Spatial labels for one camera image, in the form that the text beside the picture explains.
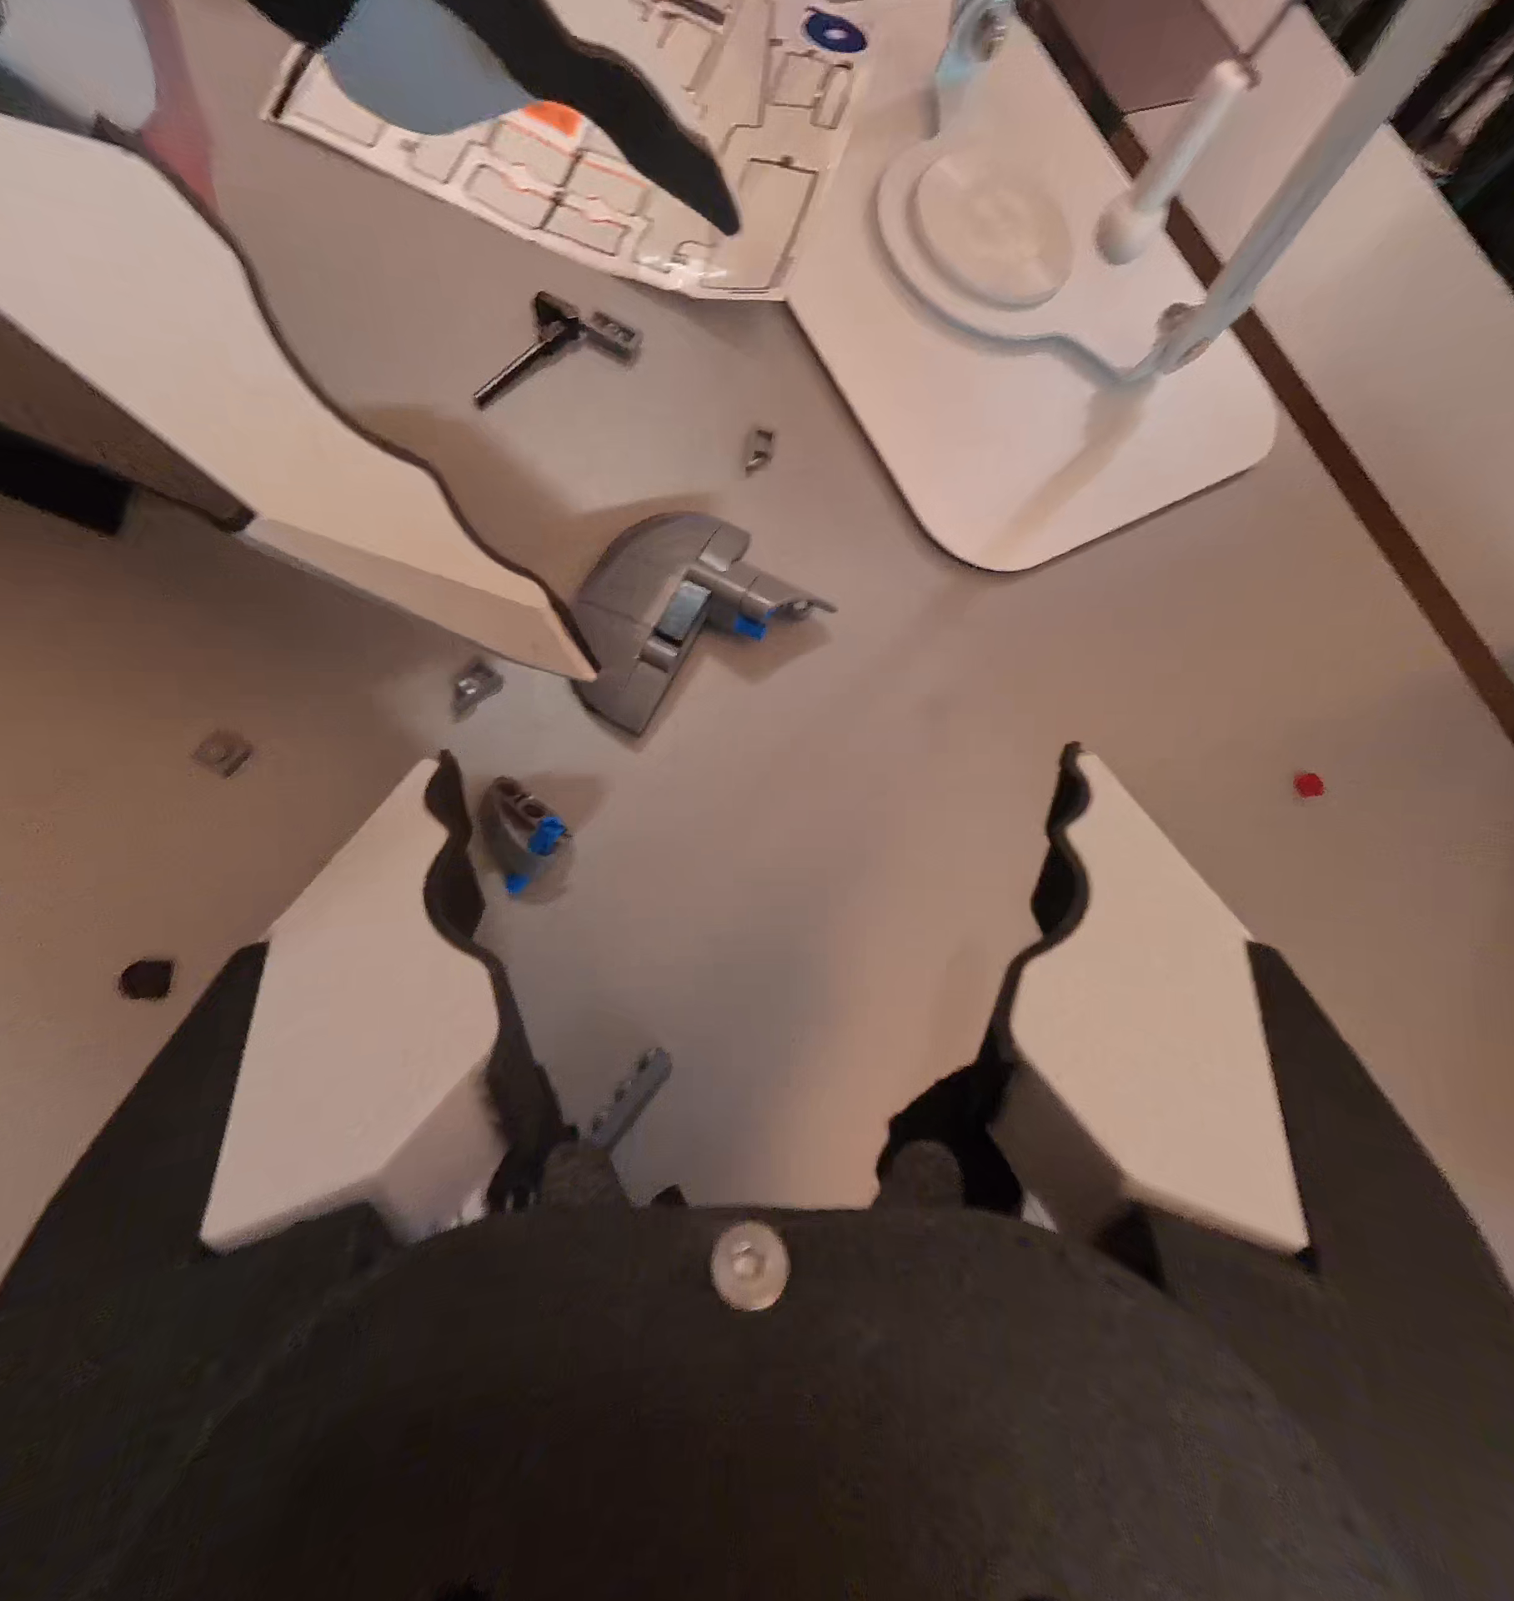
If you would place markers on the small grey square piece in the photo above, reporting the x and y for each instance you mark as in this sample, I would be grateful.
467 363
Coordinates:
222 752

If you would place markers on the white sticker sheet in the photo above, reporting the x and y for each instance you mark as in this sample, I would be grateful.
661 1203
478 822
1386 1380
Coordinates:
519 187

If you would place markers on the grey plate with holes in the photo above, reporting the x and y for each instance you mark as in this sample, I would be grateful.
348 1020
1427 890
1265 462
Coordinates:
632 1098

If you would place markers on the black axle connector piece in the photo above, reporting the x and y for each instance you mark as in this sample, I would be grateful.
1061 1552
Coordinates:
556 323

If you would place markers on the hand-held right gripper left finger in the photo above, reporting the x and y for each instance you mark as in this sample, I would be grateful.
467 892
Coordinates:
356 1026

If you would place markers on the small grey bracket piece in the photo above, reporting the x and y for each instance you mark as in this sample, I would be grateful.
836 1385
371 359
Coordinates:
758 453
472 690

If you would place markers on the dark grey triangular beam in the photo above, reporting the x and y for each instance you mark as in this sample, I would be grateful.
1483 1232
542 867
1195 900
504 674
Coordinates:
507 818

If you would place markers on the clear round lens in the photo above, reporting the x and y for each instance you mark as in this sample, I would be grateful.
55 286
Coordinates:
987 231

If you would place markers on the grey curved brick assembly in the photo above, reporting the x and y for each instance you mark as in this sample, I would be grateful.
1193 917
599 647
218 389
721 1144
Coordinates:
657 575

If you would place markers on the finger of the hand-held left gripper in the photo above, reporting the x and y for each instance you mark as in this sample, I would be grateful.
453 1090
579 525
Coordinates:
144 313
632 124

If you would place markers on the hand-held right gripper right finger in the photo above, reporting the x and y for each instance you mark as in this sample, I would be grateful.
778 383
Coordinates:
1145 1038

